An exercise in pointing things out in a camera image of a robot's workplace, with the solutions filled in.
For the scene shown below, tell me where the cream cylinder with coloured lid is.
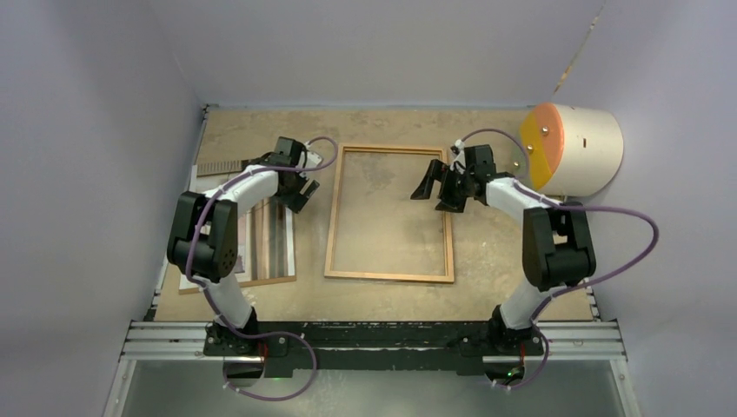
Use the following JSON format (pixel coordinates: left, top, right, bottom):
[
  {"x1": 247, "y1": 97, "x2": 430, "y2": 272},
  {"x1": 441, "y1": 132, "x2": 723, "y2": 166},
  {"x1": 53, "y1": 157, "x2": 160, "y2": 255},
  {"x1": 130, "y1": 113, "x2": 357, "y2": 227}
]
[{"x1": 520, "y1": 103, "x2": 624, "y2": 197}]

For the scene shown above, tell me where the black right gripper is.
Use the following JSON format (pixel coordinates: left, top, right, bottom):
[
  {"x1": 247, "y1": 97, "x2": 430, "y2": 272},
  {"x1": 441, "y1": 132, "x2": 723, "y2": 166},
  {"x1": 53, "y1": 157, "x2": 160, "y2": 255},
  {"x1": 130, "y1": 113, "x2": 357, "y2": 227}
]
[{"x1": 410, "y1": 160, "x2": 474, "y2": 215}]

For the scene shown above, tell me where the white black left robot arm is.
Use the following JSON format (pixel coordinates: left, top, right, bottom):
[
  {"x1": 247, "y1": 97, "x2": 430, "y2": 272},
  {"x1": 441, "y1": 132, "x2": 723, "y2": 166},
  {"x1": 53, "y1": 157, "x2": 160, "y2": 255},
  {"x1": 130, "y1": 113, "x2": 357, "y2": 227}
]
[{"x1": 166, "y1": 137, "x2": 335, "y2": 355}]

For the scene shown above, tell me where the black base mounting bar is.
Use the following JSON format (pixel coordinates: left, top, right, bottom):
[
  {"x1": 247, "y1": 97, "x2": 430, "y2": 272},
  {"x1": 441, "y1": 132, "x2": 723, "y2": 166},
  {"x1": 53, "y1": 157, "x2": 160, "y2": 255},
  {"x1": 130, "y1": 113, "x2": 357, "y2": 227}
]
[{"x1": 203, "y1": 321, "x2": 544, "y2": 378}]

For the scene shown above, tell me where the aluminium rail frame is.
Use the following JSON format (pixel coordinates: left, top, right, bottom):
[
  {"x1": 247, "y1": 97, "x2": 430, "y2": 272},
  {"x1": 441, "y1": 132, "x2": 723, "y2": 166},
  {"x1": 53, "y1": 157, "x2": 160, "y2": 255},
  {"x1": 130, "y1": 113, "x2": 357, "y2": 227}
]
[{"x1": 102, "y1": 319, "x2": 643, "y2": 417}]

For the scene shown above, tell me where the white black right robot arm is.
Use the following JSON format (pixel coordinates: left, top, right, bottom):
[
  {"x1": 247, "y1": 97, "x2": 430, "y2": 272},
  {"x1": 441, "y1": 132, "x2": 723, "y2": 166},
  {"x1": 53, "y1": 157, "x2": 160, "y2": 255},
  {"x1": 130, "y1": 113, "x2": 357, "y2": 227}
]
[{"x1": 410, "y1": 145, "x2": 596, "y2": 354}]

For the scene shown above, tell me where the wooden picture frame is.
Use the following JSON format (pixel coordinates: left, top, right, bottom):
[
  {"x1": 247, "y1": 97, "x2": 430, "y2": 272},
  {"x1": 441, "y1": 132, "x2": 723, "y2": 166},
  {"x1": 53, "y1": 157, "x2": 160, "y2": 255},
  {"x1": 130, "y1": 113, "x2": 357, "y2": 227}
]
[{"x1": 324, "y1": 144, "x2": 455, "y2": 284}]

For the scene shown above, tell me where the glossy photo print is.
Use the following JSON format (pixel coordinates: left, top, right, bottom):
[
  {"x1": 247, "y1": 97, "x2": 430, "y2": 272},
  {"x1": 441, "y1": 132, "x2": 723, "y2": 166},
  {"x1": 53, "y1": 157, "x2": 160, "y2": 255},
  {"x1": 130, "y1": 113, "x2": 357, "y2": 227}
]
[{"x1": 167, "y1": 164, "x2": 296, "y2": 288}]

